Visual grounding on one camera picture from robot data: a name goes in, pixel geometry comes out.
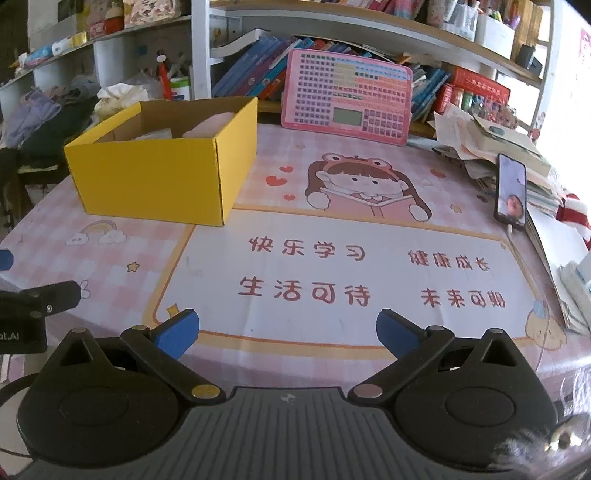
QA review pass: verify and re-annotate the grey garment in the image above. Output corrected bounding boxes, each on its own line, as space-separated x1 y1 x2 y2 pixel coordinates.
48 74 100 104

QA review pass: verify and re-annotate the row of upright books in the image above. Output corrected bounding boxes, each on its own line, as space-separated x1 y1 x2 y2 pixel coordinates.
369 0 430 19

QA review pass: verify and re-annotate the row of small colourful bottles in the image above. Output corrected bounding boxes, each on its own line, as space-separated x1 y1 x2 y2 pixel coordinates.
462 90 518 127

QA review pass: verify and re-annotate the floral tissue box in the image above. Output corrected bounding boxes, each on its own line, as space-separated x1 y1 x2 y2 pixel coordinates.
95 83 153 118

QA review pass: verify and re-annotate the red white striped cloth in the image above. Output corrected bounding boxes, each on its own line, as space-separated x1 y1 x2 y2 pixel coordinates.
556 191 591 241

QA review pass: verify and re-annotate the black smartphone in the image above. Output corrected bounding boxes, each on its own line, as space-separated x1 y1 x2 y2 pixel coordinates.
494 153 528 232

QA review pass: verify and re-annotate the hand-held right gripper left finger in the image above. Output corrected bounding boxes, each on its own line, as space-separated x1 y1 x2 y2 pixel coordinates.
34 309 227 402

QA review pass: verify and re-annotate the white storage box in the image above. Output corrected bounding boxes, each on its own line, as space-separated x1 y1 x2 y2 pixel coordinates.
475 14 515 58

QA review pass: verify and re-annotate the thick pale green book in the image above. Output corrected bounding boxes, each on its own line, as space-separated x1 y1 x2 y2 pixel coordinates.
471 113 552 178

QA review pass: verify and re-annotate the yellow cardboard box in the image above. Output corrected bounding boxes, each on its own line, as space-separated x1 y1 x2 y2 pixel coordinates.
64 96 258 227

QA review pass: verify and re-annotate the pink learning tablet toy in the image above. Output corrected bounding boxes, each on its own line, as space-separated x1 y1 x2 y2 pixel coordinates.
281 49 414 147

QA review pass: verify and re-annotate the pink plush pig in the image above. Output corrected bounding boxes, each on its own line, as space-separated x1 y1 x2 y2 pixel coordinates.
181 112 236 139

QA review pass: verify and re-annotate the red book box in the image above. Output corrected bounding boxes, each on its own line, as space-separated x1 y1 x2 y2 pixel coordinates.
434 67 511 114

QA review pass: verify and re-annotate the white bookshelf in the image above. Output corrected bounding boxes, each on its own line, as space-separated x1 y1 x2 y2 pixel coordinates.
0 0 555 134

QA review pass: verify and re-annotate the pink paper craft decoration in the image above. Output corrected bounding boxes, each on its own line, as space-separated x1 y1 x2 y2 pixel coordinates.
122 0 192 26

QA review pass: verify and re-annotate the red white doll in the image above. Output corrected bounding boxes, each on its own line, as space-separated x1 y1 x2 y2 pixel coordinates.
88 2 125 38

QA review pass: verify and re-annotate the pink checked printed tablecloth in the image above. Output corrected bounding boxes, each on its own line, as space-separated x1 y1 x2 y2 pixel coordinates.
0 122 591 384

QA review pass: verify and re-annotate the black garment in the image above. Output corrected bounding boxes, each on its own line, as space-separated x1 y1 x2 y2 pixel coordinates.
0 99 100 169

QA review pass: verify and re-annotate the stack of white papers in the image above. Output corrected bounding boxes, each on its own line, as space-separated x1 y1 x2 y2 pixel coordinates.
526 203 591 335

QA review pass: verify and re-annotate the white charging cable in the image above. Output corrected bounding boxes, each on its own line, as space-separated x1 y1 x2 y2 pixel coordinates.
505 224 548 374

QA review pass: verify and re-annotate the small black box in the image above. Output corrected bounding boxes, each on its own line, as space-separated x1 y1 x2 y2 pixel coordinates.
515 44 543 70

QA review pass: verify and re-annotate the row of thin blue books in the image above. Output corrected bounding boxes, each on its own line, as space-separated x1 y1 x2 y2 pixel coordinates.
409 65 451 123

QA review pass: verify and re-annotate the pile of loose papers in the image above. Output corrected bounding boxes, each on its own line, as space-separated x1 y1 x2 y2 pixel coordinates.
431 104 568 217

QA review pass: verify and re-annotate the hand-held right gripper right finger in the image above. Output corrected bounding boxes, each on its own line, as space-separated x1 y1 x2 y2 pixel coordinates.
346 309 536 402

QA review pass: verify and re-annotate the row of leaning blue books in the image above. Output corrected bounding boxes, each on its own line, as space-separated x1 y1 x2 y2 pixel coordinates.
211 34 319 100

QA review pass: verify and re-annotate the lilac garment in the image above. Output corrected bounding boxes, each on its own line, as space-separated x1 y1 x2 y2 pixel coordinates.
2 90 61 148

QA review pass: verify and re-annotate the white curved book stand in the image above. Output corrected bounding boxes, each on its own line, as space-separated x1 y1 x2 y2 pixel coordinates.
210 28 273 58

